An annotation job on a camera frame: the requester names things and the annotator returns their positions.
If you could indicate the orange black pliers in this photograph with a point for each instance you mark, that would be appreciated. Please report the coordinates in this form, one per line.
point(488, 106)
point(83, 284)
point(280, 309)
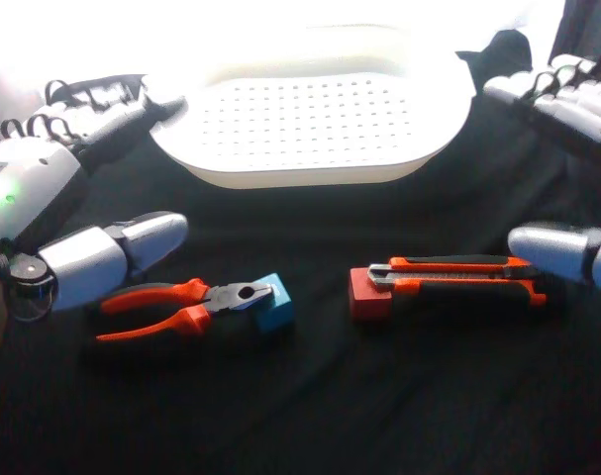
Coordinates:
point(181, 292)

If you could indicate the orange black utility knife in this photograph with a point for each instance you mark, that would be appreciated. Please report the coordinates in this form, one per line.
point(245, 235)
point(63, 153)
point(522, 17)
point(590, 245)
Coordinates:
point(458, 289)

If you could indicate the black table cloth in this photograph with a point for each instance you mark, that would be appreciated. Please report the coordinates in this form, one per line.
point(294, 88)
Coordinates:
point(300, 396)

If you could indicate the white perforated plastic tray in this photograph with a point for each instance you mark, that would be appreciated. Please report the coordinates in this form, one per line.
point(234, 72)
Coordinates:
point(310, 133)

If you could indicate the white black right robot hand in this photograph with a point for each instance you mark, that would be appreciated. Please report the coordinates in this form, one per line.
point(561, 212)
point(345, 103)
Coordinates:
point(577, 106)

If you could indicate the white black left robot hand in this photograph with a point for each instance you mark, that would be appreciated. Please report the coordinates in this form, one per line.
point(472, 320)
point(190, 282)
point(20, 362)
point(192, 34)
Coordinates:
point(37, 178)

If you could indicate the blue number cube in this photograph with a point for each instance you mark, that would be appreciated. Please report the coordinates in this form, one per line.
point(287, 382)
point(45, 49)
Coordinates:
point(277, 309)

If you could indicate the red cube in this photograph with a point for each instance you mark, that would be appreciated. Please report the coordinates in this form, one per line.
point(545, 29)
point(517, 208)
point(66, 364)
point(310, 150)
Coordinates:
point(369, 302)

